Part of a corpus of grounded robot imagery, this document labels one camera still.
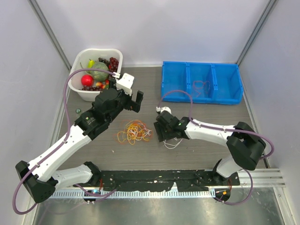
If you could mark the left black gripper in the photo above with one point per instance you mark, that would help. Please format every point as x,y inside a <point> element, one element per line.
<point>131,105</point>

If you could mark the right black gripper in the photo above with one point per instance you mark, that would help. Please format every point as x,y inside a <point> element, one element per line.
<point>160,130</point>

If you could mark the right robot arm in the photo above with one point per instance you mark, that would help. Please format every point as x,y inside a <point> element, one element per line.
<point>245,146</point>

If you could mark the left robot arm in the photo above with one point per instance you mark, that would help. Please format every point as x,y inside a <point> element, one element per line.
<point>41,176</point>

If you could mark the red grape bunch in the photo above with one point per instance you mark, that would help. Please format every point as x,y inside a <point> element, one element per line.
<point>113,64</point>

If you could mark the dark grapes front bunch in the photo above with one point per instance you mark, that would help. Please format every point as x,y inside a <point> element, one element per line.
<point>91,88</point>

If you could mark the red apple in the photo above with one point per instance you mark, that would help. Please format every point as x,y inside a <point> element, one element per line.
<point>87,80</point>

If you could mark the dark grape bunch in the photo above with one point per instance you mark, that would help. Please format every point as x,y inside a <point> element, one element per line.
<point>104,61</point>

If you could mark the yellow-green pear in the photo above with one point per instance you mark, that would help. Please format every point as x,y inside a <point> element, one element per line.
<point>90,65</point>

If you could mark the blue three-compartment bin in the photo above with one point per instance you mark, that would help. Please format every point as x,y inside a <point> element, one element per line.
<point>205,83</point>

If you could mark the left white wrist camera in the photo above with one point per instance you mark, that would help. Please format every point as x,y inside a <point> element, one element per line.
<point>125,83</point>

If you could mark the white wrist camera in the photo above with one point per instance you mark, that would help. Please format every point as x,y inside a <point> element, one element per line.
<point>125,83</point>
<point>162,109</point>

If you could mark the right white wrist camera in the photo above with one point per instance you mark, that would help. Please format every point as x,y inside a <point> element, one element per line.
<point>162,109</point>

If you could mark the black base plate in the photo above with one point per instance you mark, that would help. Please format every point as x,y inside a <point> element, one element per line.
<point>161,180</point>

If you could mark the white slotted cable duct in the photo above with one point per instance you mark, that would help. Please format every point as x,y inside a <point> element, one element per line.
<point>173,193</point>

